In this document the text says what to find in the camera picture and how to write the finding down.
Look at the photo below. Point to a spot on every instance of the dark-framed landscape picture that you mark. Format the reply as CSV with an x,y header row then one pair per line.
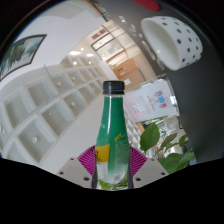
x,y
18,56

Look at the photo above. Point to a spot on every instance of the clear acrylic sign stand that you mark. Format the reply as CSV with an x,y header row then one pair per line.
x,y
150,101

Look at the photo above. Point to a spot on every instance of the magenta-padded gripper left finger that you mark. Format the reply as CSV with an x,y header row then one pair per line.
x,y
87,160

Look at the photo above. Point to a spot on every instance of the large green leafy plant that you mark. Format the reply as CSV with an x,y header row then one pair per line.
x,y
150,136

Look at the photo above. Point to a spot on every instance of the white black-dotted mug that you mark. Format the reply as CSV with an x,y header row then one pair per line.
x,y
180,40

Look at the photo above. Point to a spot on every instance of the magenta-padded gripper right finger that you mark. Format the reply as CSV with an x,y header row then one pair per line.
x,y
137,160

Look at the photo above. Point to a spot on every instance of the green plastic drink bottle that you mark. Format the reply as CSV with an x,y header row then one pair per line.
x,y
111,133

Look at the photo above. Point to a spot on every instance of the ceiling lights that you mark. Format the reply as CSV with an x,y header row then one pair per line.
x,y
75,52

